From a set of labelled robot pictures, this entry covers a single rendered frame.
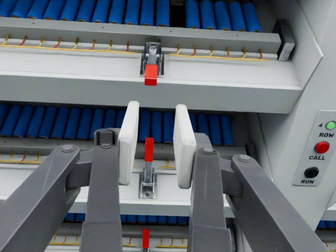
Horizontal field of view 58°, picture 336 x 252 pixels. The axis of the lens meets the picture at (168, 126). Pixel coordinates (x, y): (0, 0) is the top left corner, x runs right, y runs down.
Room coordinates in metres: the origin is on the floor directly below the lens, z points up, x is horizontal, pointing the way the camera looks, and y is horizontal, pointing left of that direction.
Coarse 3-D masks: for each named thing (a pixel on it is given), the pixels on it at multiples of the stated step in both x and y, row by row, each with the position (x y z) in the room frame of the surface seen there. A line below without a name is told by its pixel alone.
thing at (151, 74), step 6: (150, 48) 0.33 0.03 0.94; (150, 54) 0.33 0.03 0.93; (150, 60) 0.32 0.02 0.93; (156, 60) 0.32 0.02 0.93; (150, 66) 0.29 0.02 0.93; (156, 66) 0.30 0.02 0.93; (150, 72) 0.28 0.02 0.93; (156, 72) 0.28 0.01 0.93; (144, 78) 0.27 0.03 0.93; (150, 78) 0.27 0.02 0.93; (156, 78) 0.27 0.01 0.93; (144, 84) 0.27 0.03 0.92; (150, 84) 0.27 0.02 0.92; (156, 84) 0.27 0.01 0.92
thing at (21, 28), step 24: (0, 24) 0.36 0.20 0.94; (24, 24) 0.36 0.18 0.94; (48, 24) 0.37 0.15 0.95; (72, 24) 0.37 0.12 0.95; (96, 24) 0.37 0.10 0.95; (120, 24) 0.38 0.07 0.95; (48, 48) 0.35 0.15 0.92; (72, 48) 0.35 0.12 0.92; (192, 48) 0.37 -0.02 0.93; (216, 48) 0.38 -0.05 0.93; (240, 48) 0.38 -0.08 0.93; (264, 48) 0.38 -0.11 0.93
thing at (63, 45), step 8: (0, 40) 0.36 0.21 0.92; (8, 40) 0.36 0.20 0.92; (16, 40) 0.36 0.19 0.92; (32, 40) 0.36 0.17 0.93; (80, 48) 0.36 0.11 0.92; (88, 48) 0.36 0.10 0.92; (96, 48) 0.36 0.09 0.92; (104, 48) 0.36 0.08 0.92; (112, 48) 0.36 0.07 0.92; (120, 48) 0.36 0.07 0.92; (128, 48) 0.36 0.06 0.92; (136, 48) 0.37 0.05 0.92; (168, 48) 0.37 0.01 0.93; (176, 48) 0.37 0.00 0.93; (184, 48) 0.37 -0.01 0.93; (224, 56) 0.37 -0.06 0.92; (232, 56) 0.37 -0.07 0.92; (240, 56) 0.37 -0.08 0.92; (248, 56) 0.37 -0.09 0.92; (256, 56) 0.37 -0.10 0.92; (264, 56) 0.37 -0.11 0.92; (272, 56) 0.38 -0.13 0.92
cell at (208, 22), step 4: (204, 0) 0.46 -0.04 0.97; (208, 0) 0.46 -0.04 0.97; (200, 4) 0.45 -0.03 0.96; (204, 4) 0.45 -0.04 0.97; (208, 4) 0.45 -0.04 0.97; (200, 8) 0.45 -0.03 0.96; (204, 8) 0.44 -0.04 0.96; (208, 8) 0.44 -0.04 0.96; (212, 8) 0.45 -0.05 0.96; (200, 12) 0.44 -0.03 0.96; (204, 12) 0.43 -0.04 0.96; (208, 12) 0.43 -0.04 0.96; (212, 12) 0.43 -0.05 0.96; (200, 16) 0.44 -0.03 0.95; (204, 16) 0.42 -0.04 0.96; (208, 16) 0.42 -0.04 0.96; (212, 16) 0.42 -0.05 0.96; (204, 20) 0.41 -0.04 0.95; (208, 20) 0.41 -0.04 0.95; (212, 20) 0.41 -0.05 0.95; (204, 24) 0.41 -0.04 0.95; (208, 24) 0.40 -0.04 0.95; (212, 24) 0.40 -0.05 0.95; (204, 28) 0.40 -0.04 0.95
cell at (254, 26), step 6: (246, 6) 0.45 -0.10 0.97; (252, 6) 0.45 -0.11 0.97; (246, 12) 0.44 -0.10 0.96; (252, 12) 0.44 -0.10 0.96; (246, 18) 0.43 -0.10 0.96; (252, 18) 0.42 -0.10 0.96; (246, 24) 0.42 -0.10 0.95; (252, 24) 0.41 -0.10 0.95; (258, 24) 0.41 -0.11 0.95; (252, 30) 0.40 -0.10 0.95; (258, 30) 0.40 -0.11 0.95
